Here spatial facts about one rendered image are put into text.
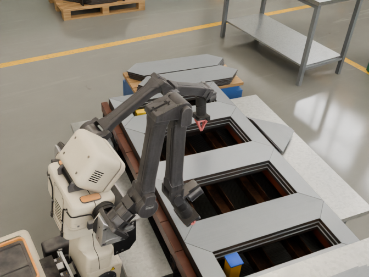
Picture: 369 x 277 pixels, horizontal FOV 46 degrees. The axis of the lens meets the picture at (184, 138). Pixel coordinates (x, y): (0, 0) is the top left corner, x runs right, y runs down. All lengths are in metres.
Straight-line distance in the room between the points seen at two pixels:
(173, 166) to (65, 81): 3.41
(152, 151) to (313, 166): 1.41
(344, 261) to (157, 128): 0.87
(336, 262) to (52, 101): 3.35
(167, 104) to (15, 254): 0.91
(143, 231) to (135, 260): 0.18
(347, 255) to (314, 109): 3.00
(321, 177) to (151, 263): 1.09
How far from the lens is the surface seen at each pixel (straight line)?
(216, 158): 2.33
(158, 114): 1.30
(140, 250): 2.11
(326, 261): 1.74
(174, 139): 1.41
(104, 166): 1.52
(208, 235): 1.94
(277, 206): 2.13
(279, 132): 2.75
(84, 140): 1.58
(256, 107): 3.02
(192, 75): 3.11
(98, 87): 4.64
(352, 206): 2.45
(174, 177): 1.52
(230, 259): 1.85
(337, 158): 4.04
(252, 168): 2.35
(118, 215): 1.51
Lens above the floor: 2.33
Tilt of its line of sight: 37 degrees down
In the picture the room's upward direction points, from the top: 4 degrees clockwise
